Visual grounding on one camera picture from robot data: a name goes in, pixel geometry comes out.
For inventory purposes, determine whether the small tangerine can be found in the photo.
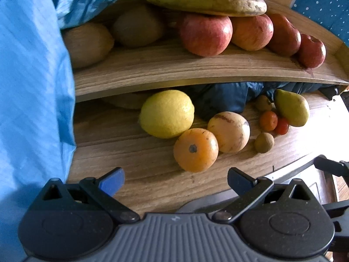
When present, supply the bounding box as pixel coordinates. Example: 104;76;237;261
259;111;279;132

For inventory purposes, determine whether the dark blue jacket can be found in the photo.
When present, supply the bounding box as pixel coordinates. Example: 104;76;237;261
188;82;339;121

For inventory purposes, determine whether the large orange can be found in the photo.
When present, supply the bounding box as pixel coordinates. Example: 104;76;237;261
173;128;219;173

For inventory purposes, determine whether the brownish spotted banana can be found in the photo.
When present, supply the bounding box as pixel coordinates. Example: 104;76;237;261
145;0;268;17

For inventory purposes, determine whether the brown kiwi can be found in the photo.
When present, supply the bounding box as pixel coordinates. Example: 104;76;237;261
63;22;114;69
111;5;164;47

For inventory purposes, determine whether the pale yellow striped melon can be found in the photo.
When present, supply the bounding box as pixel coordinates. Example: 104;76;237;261
207;111;250;153

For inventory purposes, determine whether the pale tan round fruit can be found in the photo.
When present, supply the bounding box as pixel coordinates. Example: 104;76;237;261
101;91;149;110

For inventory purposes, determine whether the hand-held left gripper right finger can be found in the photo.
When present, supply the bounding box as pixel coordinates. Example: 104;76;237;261
211;167;317;223

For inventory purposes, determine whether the light blue cloth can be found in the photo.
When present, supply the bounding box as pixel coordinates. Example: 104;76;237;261
0;0;124;262

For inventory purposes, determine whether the red cherry tomato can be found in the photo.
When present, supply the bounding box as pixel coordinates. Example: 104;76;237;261
274;117;290;136

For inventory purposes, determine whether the small brown round fruit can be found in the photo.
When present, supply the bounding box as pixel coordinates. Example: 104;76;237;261
255;95;272;112
254;132;275;153

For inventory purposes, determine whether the blue white dotted cloth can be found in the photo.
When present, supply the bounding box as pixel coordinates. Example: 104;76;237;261
290;0;349;47

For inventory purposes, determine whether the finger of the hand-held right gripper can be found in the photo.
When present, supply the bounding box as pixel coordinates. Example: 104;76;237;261
324;200;349;220
313;155;349;176

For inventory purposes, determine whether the green yellow pear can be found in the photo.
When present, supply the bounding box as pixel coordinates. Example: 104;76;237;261
274;89;310;127

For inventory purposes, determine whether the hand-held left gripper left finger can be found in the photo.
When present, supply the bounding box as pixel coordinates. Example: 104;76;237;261
35;167;141;223

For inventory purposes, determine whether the yellow lemon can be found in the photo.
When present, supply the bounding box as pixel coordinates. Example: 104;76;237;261
140;90;195;139

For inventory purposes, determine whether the red apple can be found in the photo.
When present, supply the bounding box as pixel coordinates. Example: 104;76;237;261
230;14;274;51
267;14;302;58
179;14;233;57
297;33;327;69

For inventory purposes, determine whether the wooden shelf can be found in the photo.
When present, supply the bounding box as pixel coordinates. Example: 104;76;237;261
61;0;349;103

